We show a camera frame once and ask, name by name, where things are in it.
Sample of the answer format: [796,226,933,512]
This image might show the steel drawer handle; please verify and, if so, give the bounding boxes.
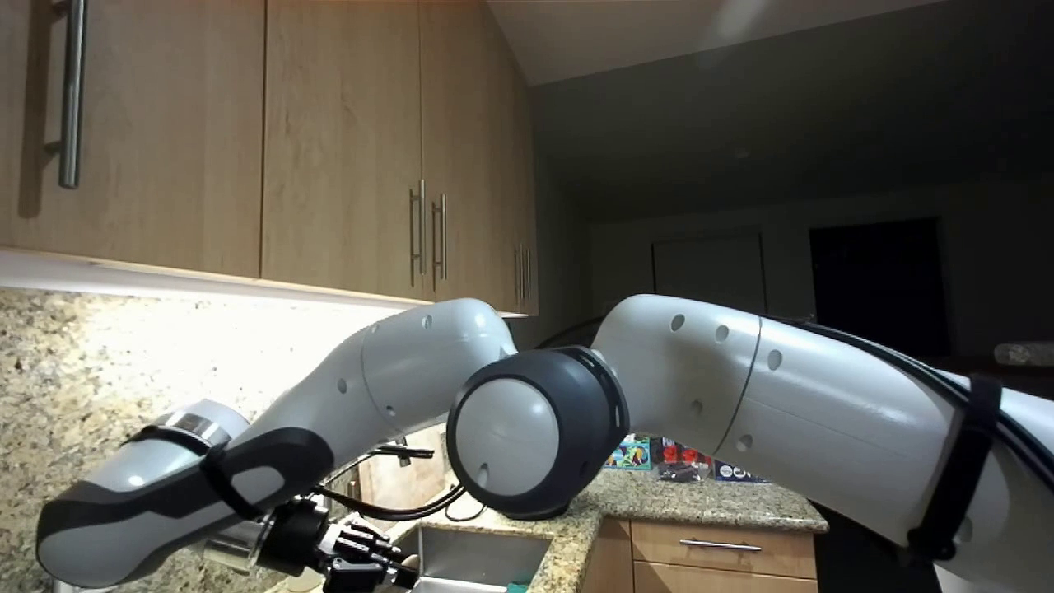
[678,535,763,556]

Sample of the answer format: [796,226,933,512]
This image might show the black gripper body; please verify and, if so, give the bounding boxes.
[258,493,372,581]

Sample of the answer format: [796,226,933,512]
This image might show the wooden cutting board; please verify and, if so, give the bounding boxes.
[355,443,442,513]

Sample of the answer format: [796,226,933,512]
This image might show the light wood cabinet door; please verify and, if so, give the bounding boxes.
[260,0,429,305]
[0,0,262,280]
[420,0,537,317]

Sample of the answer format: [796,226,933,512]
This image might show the grey rectangular wall screen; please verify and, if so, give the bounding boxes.
[651,229,769,305]

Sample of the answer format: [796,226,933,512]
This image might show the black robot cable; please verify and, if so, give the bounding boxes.
[312,436,469,525]

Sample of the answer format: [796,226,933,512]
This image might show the pack of blue-label bottles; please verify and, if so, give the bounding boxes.
[655,436,763,487]

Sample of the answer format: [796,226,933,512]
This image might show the light wood drawer front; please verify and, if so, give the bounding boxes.
[629,520,820,585]

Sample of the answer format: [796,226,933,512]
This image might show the steel kitchen sink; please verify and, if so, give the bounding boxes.
[413,525,554,593]

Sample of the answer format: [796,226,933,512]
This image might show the under cabinet light strip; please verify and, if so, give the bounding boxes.
[0,246,531,322]

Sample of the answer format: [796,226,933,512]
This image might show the colourful teal package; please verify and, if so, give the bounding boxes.
[606,431,658,474]

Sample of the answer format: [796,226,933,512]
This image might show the dark window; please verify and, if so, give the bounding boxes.
[806,213,956,357]

